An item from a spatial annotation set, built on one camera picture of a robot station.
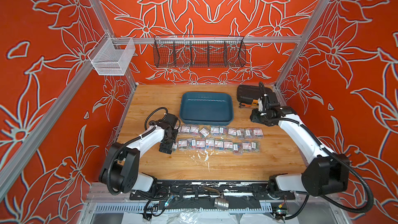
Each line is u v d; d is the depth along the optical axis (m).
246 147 0.85
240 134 0.90
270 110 0.59
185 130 0.92
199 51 0.98
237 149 0.85
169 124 0.69
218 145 0.85
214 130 0.92
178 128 0.78
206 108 1.04
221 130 0.92
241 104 1.06
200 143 0.87
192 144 0.87
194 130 0.92
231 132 0.90
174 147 0.85
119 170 0.42
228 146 0.85
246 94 1.08
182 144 0.87
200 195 0.73
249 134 0.90
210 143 0.87
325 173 0.40
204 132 0.92
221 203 0.67
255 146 0.85
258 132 0.91
